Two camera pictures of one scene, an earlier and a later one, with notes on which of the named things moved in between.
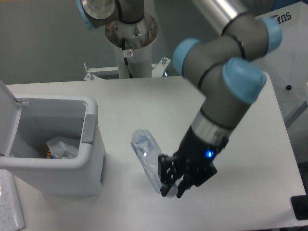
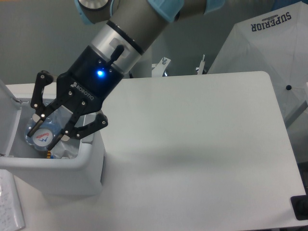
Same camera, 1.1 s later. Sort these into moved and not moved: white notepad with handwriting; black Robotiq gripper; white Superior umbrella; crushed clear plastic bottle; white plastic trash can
Moved: crushed clear plastic bottle; black Robotiq gripper
Not moved: white notepad with handwriting; white plastic trash can; white Superior umbrella
